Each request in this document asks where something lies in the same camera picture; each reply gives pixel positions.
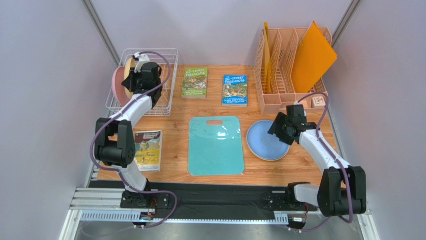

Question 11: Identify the tan plate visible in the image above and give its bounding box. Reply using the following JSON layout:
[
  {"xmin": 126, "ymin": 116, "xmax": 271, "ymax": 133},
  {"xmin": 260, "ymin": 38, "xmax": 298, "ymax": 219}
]
[{"xmin": 124, "ymin": 56, "xmax": 136, "ymax": 80}]

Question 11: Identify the blue plate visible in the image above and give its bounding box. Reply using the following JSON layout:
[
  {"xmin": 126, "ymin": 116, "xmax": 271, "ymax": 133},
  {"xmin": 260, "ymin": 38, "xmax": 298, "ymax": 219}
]
[{"xmin": 246, "ymin": 120, "xmax": 290, "ymax": 149}]

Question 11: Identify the yellow bear plate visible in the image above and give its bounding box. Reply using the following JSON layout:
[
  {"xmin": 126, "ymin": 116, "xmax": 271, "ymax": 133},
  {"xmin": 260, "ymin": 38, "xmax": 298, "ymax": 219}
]
[{"xmin": 250, "ymin": 145, "xmax": 290, "ymax": 162}]

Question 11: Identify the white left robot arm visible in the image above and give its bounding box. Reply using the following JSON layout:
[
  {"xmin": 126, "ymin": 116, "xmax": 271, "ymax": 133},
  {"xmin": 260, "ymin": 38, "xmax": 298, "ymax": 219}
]
[{"xmin": 90, "ymin": 62, "xmax": 163, "ymax": 198}]

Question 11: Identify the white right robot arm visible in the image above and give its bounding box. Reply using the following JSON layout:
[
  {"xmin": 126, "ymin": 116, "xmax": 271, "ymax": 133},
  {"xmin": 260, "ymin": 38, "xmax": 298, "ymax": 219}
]
[{"xmin": 268, "ymin": 104, "xmax": 367, "ymax": 217}]

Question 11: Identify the pink plate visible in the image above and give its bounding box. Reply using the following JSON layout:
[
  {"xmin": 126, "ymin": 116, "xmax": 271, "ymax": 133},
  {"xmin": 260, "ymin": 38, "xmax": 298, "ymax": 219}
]
[{"xmin": 112, "ymin": 66, "xmax": 132, "ymax": 107}]

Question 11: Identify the blue 26-Storey Treehouse book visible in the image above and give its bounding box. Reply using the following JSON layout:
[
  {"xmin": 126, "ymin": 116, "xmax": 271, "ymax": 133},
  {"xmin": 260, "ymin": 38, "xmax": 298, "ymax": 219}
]
[{"xmin": 221, "ymin": 75, "xmax": 248, "ymax": 108}]

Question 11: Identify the green 65-Storey Treehouse book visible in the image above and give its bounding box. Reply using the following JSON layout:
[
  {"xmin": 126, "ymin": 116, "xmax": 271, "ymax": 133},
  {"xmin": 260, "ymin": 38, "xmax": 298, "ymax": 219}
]
[{"xmin": 181, "ymin": 67, "xmax": 209, "ymax": 99}]

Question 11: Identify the thin orange folder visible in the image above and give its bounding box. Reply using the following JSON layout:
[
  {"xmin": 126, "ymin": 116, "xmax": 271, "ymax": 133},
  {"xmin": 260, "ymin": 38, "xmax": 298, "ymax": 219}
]
[{"xmin": 263, "ymin": 22, "xmax": 271, "ymax": 94}]

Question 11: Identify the Brideshead Revisited paperback book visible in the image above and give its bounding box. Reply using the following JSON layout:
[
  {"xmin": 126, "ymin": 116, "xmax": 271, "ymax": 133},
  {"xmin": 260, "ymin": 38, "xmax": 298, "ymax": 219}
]
[{"xmin": 134, "ymin": 130, "xmax": 163, "ymax": 172}]

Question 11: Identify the teal cutting board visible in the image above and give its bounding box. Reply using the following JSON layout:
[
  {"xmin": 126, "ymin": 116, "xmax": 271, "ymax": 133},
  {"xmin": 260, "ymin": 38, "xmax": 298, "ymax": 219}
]
[{"xmin": 188, "ymin": 116, "xmax": 245, "ymax": 177}]

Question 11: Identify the pink plastic desk organizer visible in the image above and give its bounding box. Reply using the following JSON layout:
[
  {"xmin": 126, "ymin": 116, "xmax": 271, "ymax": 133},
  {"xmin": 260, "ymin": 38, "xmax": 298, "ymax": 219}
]
[{"xmin": 254, "ymin": 27, "xmax": 328, "ymax": 115}]

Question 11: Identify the black base mat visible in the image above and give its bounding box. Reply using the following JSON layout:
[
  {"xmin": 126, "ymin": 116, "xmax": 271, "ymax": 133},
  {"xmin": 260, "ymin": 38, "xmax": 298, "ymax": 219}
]
[{"xmin": 88, "ymin": 181, "xmax": 319, "ymax": 221}]

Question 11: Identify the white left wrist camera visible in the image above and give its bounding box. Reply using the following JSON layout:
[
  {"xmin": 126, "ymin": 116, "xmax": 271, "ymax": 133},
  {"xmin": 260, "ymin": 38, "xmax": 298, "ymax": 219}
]
[{"xmin": 132, "ymin": 52, "xmax": 151, "ymax": 73}]

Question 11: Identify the white wire dish rack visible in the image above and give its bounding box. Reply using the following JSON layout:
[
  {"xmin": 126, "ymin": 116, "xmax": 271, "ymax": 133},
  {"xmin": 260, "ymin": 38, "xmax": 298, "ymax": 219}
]
[{"xmin": 105, "ymin": 48, "xmax": 179, "ymax": 117}]

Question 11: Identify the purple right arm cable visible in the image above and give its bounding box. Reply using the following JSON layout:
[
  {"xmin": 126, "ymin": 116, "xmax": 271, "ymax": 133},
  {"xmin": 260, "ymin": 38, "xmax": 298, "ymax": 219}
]
[{"xmin": 288, "ymin": 92, "xmax": 354, "ymax": 233}]

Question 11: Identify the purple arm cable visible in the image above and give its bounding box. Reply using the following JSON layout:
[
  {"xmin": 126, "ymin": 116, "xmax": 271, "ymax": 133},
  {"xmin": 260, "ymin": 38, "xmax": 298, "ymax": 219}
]
[
  {"xmin": 89, "ymin": 51, "xmax": 179, "ymax": 229},
  {"xmin": 288, "ymin": 92, "xmax": 354, "ymax": 233}
]

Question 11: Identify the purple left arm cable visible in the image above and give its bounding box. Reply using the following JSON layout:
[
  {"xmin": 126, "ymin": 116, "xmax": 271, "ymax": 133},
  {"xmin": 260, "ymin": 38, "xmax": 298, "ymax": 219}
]
[{"xmin": 89, "ymin": 51, "xmax": 179, "ymax": 229}]

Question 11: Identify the aluminium frame rail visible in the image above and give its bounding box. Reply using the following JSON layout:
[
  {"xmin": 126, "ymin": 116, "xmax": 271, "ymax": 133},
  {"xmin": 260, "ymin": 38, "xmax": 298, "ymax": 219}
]
[{"xmin": 58, "ymin": 186, "xmax": 380, "ymax": 240}]

